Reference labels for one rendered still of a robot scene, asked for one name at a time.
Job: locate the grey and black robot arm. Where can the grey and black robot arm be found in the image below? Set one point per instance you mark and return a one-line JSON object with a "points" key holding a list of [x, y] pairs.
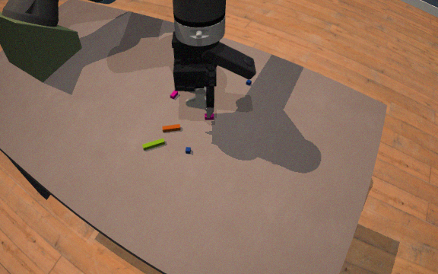
{"points": [[196, 22]]}

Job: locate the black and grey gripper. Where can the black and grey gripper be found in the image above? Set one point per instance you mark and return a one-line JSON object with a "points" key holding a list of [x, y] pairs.
{"points": [[194, 72]]}

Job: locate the orange rod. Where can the orange rod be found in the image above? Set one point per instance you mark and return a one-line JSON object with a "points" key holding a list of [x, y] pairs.
{"points": [[171, 128]]}

